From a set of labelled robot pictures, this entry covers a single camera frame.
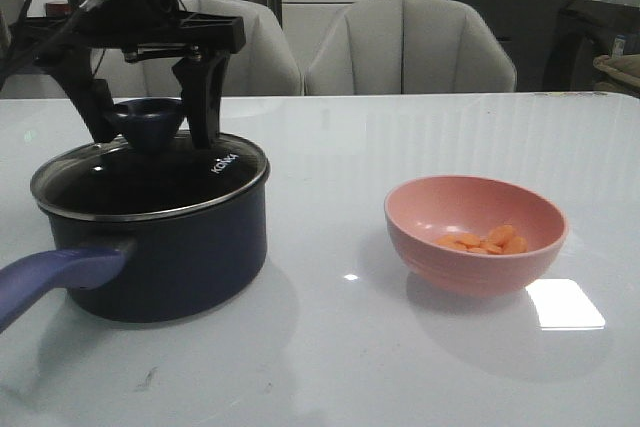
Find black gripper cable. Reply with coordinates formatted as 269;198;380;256
0;0;101;83

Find right grey upholstered chair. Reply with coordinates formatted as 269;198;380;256
304;0;517;96

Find grey upholstered chair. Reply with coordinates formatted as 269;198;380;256
304;0;517;96
91;0;302;98

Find dark blue saucepan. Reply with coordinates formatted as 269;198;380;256
1;179;267;326

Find dark side table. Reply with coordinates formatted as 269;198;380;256
542;0;639;91

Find glass lid with blue knob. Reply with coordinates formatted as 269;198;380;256
30;98;269;222

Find pink bowl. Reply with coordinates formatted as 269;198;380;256
384;175;569;298

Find beige cushion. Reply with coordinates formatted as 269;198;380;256
593;54;640;98

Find left grey upholstered chair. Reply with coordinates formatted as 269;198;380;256
91;0;302;98

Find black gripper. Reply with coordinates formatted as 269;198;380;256
32;0;245;149

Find orange ham slices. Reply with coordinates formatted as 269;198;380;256
435;224;528;256

